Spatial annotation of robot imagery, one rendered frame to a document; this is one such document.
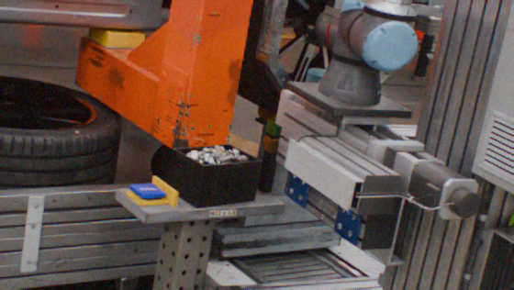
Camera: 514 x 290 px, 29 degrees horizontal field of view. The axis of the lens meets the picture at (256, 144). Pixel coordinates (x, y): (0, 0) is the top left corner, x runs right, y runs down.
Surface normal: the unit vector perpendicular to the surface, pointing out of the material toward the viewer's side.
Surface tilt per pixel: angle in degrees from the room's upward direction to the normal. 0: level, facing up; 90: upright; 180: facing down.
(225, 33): 90
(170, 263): 90
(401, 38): 98
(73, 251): 90
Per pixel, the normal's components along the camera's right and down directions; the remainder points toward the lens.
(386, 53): 0.22, 0.44
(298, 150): -0.86, -0.01
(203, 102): 0.55, 0.33
